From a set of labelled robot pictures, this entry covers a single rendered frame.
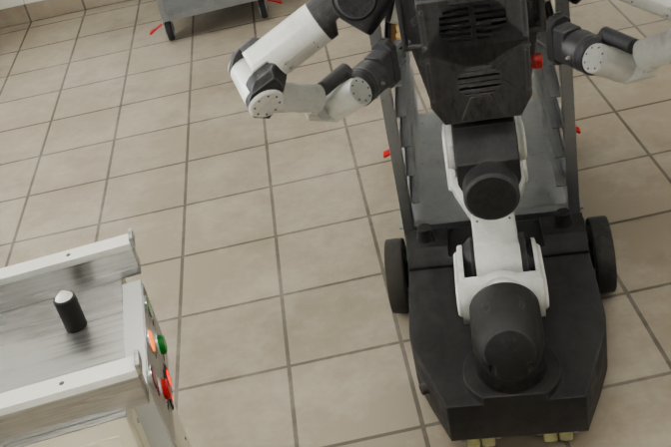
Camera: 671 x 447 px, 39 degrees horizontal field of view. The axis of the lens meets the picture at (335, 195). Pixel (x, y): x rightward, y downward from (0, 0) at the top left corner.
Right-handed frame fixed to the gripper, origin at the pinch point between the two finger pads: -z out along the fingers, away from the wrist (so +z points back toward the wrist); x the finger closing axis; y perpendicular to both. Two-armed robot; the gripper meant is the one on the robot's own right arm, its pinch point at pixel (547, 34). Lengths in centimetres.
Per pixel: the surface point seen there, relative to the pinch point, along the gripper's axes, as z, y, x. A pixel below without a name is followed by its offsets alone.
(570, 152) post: -1.3, -5.8, -36.1
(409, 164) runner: -27, 28, -37
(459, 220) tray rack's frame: -17, 20, -54
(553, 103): -13.4, -10.1, -28.1
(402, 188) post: -24, 33, -41
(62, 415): 73, 129, 17
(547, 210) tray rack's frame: -5, 0, -54
